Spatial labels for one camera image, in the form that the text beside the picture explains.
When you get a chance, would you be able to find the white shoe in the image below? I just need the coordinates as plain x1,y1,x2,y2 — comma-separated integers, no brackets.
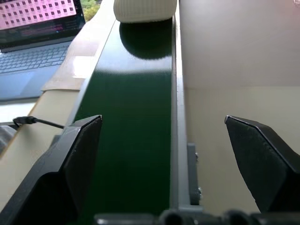
113,0,178,23

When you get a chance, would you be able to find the black cable with plug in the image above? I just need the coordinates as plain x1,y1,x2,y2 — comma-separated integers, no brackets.
12,116,65,130

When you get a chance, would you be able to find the grey laptop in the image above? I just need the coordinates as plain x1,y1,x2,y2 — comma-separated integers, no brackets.
0,0,86,102

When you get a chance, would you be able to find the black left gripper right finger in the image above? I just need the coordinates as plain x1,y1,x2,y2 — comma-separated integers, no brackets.
224,115,300,214

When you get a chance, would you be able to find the grey conveyor frame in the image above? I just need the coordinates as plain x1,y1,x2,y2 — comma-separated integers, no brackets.
169,0,204,213

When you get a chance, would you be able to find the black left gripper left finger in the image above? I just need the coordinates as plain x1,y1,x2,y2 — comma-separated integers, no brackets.
0,114,103,225

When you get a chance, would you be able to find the green conveyor belt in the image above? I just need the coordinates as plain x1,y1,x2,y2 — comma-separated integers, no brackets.
70,17,177,225

